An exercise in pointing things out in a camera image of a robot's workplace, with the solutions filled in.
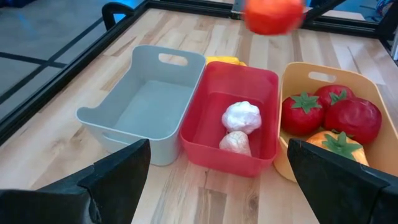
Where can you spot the red-orange round toy fruit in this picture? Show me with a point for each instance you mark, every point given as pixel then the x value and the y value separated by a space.
pixel 273 15

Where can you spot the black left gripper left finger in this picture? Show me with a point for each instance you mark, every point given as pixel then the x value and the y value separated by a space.
pixel 118 186

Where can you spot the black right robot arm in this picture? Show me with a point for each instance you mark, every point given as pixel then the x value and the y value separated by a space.
pixel 388 25

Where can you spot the black curved chair armrest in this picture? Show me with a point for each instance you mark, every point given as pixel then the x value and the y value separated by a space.
pixel 116 7

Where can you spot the red toy tomato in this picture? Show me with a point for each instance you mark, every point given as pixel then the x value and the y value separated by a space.
pixel 301 119
pixel 326 93
pixel 353 119

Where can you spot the red plastic basket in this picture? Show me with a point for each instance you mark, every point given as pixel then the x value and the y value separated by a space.
pixel 214 124

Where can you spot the yellow toy lemon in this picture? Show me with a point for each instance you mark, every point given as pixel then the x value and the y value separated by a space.
pixel 222 60

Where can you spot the small white toy garlic bulb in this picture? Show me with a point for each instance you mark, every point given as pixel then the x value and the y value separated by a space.
pixel 234 143

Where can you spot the orange round toy fruit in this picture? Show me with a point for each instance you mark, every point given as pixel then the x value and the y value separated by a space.
pixel 317 140

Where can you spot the yellow plastic basket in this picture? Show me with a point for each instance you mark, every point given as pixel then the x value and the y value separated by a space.
pixel 385 149

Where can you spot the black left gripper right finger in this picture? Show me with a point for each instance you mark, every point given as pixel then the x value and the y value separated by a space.
pixel 335 193

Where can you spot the black table frame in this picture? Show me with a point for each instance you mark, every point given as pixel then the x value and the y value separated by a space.
pixel 77 65

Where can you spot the grey plastic basket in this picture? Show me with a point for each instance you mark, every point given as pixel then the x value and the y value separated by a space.
pixel 149 109

